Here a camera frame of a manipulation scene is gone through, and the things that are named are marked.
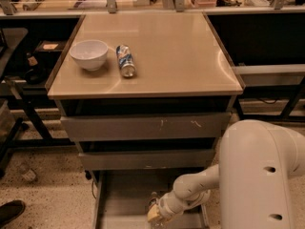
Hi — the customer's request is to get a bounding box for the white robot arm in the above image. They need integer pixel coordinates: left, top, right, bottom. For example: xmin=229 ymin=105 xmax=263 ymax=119
xmin=147 ymin=120 xmax=305 ymax=229

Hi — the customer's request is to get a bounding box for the grey drawer cabinet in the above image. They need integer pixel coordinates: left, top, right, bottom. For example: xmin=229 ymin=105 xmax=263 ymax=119
xmin=44 ymin=11 xmax=246 ymax=229

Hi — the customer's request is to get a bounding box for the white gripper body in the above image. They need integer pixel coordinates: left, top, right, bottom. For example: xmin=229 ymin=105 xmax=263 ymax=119
xmin=157 ymin=190 xmax=211 ymax=220

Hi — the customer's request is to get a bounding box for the grey top drawer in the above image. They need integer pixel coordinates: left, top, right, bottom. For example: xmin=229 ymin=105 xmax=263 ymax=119
xmin=61 ymin=113 xmax=231 ymax=141

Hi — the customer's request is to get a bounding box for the grey middle drawer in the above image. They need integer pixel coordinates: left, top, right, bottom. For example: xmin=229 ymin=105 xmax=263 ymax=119
xmin=79 ymin=150 xmax=215 ymax=171

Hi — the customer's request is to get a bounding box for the white ceramic bowl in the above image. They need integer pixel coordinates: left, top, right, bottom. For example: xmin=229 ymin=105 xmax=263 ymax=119
xmin=70 ymin=40 xmax=109 ymax=71

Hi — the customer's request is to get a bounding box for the dark shoe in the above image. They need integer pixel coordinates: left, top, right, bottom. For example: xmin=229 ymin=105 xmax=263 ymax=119
xmin=0 ymin=199 xmax=26 ymax=227

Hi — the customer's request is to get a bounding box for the blue soda can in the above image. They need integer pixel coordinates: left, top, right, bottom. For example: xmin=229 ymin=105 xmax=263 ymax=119
xmin=116 ymin=45 xmax=136 ymax=78

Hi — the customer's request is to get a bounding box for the clear plastic water bottle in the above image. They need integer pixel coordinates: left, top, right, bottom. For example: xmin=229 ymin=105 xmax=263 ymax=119
xmin=148 ymin=192 xmax=167 ymax=229

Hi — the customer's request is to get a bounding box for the plastic bottle on floor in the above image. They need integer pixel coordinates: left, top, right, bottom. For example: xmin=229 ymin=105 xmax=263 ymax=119
xmin=19 ymin=163 xmax=36 ymax=182

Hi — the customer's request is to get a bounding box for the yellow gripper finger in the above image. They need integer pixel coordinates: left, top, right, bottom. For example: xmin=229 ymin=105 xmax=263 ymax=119
xmin=147 ymin=204 xmax=163 ymax=223

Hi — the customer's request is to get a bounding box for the grey open bottom drawer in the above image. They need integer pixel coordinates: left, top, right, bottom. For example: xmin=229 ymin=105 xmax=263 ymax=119
xmin=92 ymin=168 xmax=210 ymax=229

